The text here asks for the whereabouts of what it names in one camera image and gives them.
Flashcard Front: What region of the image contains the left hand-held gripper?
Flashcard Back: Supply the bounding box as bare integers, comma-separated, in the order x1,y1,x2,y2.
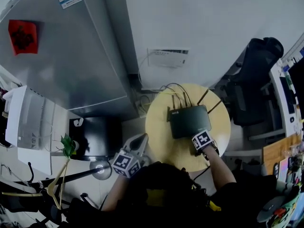
111,133,149,179

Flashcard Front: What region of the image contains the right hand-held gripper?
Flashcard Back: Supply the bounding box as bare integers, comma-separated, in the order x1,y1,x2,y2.
191,129,213,151

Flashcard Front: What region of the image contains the black router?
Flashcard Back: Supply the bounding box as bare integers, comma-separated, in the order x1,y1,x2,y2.
166,88,223,139

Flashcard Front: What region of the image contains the person's right forearm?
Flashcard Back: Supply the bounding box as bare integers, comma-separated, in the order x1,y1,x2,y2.
203,145,237,190

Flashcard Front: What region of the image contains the person's left forearm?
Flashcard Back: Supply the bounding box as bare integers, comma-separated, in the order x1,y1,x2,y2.
102,174,130,211

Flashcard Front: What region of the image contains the round wooden side table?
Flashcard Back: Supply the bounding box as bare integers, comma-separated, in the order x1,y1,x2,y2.
145,83,231,173

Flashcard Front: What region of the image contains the black coat rack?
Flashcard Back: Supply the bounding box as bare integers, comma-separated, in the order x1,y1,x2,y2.
0,160,112,192

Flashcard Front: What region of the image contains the green potted plant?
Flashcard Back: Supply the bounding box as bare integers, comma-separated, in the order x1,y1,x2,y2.
57,133,79,159

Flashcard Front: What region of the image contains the person's black shirt torso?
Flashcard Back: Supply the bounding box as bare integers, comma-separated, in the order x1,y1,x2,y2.
66,161,278,228

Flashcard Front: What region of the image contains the orange wooden desk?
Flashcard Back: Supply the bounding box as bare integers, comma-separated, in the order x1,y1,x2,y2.
262,133,302,175

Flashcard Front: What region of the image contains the black office chair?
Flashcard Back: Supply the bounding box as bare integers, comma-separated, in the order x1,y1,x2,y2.
225,37,285,127

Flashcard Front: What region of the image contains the white desk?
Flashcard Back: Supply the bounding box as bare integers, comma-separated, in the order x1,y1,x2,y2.
269,60,304,137

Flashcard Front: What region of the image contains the rainbow coloured notebook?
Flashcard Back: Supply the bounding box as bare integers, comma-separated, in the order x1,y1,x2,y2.
279,158,289,182

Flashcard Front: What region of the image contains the grey round cap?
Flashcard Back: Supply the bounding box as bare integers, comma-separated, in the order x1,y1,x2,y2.
257,195,285,223

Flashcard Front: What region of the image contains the black keyboard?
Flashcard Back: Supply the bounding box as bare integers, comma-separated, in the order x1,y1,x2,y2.
279,76,296,115

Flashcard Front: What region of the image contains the black monitor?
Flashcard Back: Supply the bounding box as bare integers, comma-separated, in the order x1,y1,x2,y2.
288,56,304,121

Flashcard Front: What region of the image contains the colourful patterned bag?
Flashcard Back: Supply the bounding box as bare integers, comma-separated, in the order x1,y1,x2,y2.
266,186,301,228

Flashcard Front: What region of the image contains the silver refrigerator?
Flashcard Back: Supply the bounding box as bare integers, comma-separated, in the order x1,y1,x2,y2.
0,0,140,121

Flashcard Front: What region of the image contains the white cabinet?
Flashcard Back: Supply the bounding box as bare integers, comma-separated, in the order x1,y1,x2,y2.
5,85,81,175

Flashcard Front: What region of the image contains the red paper decoration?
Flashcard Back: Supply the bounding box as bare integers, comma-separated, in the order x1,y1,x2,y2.
8,19,38,56

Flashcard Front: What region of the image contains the black cable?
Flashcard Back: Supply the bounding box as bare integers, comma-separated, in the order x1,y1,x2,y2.
160,83,193,108

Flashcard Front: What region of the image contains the white cable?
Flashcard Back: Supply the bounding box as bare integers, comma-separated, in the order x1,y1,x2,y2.
137,55,150,87

